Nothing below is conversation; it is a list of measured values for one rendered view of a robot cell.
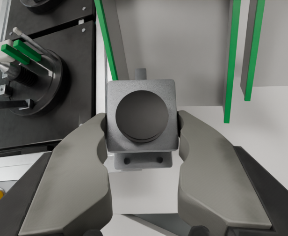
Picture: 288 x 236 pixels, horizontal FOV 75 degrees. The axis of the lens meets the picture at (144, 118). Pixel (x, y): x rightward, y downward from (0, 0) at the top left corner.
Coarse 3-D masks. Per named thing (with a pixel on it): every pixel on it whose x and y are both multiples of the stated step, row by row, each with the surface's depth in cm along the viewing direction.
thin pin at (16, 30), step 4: (16, 28) 28; (16, 32) 28; (20, 32) 28; (20, 36) 29; (24, 36) 29; (28, 36) 30; (28, 40) 30; (32, 40) 30; (32, 44) 31; (36, 44) 31; (36, 48) 32; (40, 48) 32; (44, 52) 33; (48, 52) 33; (48, 56) 34; (52, 56) 34; (56, 60) 35
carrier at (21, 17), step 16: (16, 0) 48; (32, 0) 43; (48, 0) 41; (64, 0) 42; (80, 0) 41; (16, 16) 46; (32, 16) 44; (48, 16) 43; (64, 16) 41; (80, 16) 40; (32, 32) 43; (48, 32) 43
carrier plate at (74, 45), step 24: (48, 48) 40; (72, 48) 38; (0, 72) 43; (72, 72) 36; (0, 96) 40; (72, 96) 35; (0, 120) 39; (24, 120) 37; (48, 120) 35; (72, 120) 33; (0, 144) 37; (24, 144) 35
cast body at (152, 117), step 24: (144, 72) 16; (120, 96) 12; (144, 96) 11; (168, 96) 12; (120, 120) 10; (144, 120) 10; (168, 120) 11; (120, 144) 11; (144, 144) 11; (168, 144) 11; (120, 168) 14; (144, 168) 14
